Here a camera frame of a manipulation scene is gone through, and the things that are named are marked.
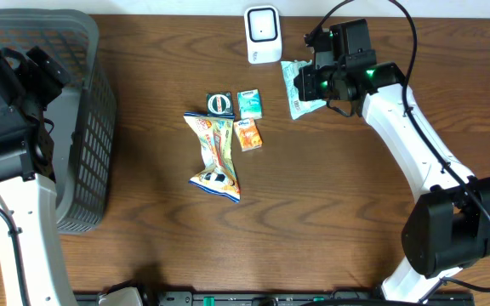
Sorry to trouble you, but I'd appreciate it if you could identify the dark grey plastic basket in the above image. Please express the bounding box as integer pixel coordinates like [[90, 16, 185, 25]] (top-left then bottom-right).
[[0, 8, 117, 235]]

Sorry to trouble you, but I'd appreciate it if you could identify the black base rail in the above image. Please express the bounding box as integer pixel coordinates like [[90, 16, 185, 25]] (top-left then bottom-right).
[[74, 290, 476, 306]]

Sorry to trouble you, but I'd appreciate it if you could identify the orange small snack pack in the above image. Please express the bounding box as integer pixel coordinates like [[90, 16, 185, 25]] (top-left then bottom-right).
[[234, 118, 263, 151]]

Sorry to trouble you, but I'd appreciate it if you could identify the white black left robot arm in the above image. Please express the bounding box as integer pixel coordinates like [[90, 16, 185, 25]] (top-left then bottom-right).
[[0, 47, 142, 305]]

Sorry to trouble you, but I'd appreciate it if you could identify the teal small tissue pack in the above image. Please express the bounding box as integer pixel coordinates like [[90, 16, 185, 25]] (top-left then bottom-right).
[[237, 89, 263, 120]]

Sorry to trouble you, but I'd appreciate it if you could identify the dark round-label can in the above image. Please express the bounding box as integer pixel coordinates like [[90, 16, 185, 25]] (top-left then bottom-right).
[[206, 92, 233, 116]]

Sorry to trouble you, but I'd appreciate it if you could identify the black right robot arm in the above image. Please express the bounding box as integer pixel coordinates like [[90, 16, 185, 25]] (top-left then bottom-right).
[[293, 63, 490, 303]]

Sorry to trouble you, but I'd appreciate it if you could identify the orange wet wipes pack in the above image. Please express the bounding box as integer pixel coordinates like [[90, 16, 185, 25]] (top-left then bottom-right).
[[184, 112, 241, 203]]

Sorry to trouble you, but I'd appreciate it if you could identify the mint green snack packet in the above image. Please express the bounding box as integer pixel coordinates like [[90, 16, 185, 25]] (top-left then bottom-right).
[[281, 60, 326, 120]]

